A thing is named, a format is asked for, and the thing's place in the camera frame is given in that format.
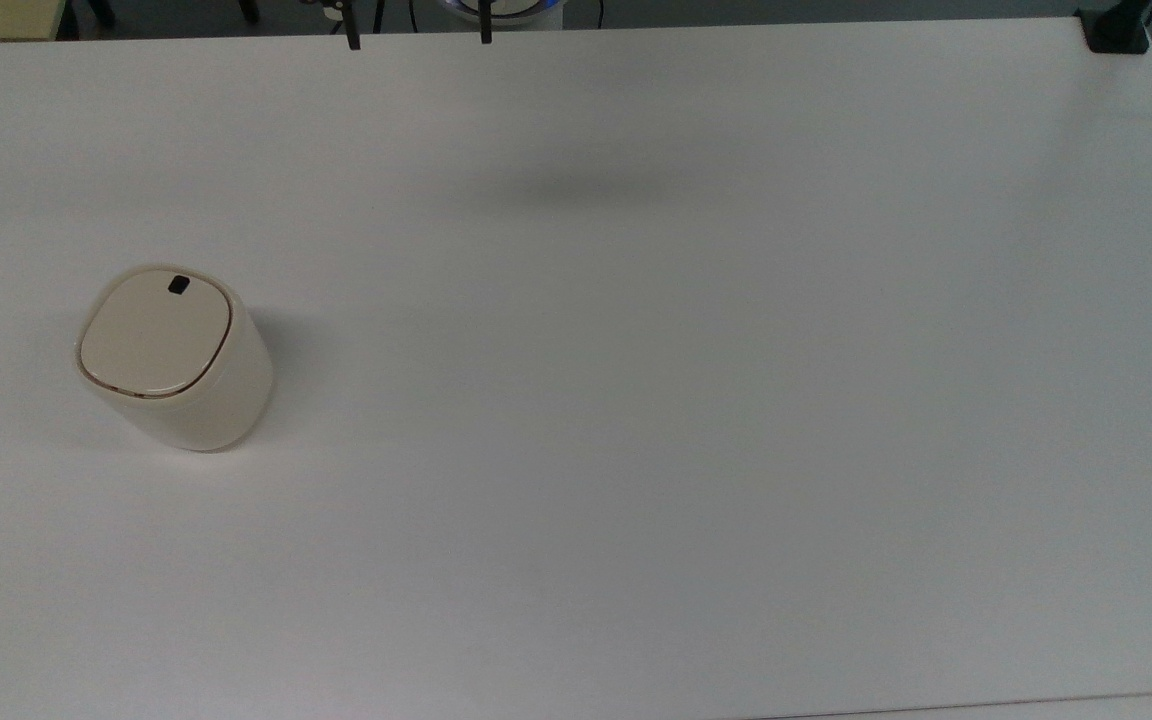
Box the cream lidded trash bin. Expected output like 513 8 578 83
73 262 275 453

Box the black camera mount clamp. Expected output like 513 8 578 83
1078 0 1152 55

